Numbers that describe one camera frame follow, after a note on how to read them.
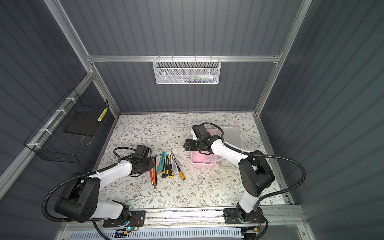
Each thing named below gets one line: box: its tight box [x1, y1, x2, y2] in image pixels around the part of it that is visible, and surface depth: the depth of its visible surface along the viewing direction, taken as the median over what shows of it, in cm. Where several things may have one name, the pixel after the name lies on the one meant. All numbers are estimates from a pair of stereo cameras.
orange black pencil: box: [152, 157, 158, 189], surface depth 90 cm
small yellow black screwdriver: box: [169, 154, 174, 178], surface depth 90 cm
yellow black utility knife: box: [161, 153, 170, 179], surface depth 92 cm
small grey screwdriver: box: [172, 161, 177, 175], surface depth 93 cm
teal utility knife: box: [157, 151, 166, 172], surface depth 95 cm
